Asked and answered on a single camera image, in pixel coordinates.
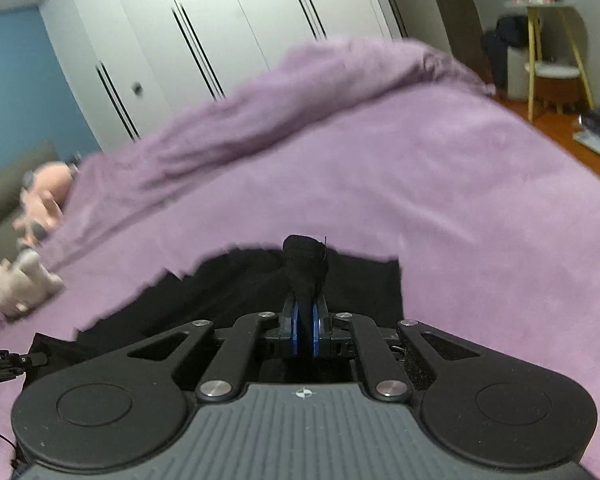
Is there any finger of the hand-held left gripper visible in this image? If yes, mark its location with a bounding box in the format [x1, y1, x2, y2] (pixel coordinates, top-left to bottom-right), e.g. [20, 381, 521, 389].
[9, 352, 49, 368]

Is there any dark clothes pile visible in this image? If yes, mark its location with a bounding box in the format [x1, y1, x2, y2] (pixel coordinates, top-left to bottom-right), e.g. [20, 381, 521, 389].
[480, 14, 531, 92]

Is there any white plush toy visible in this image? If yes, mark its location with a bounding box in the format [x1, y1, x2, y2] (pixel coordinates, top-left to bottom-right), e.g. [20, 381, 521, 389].
[0, 249, 66, 319]

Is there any black long-sleeved sweater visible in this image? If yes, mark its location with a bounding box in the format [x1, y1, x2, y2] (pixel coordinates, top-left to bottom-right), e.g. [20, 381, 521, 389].
[22, 234, 405, 397]

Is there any dark wooden door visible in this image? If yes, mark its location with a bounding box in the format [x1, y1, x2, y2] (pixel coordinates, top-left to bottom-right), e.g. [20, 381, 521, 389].
[420, 0, 487, 86]

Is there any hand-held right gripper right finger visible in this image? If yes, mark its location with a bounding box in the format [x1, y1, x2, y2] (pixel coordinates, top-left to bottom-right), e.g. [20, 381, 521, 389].
[307, 299, 482, 402]

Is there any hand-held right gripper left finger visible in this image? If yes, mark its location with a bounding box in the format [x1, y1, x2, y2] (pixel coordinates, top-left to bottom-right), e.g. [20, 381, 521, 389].
[126, 301, 307, 400]

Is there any grey pillow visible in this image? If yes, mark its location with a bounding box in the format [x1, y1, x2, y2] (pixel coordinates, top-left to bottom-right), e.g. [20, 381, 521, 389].
[0, 142, 62, 272]

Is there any side table with yellow legs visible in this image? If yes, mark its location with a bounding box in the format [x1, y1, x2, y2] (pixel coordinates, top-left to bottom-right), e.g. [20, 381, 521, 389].
[502, 0, 596, 122]

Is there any round stool with white cushion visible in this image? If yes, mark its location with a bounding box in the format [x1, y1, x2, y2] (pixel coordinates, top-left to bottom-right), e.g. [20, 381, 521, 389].
[532, 60, 589, 116]

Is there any pink plush toy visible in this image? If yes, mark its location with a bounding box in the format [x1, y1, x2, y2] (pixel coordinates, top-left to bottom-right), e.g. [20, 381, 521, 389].
[12, 160, 79, 249]

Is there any purple fleece blanket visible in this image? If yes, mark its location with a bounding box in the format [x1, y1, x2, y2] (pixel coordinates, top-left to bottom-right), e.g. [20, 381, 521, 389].
[0, 36, 600, 480]

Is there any white wardrobe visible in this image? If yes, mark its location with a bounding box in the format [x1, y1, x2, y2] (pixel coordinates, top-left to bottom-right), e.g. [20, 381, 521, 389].
[37, 0, 417, 154]

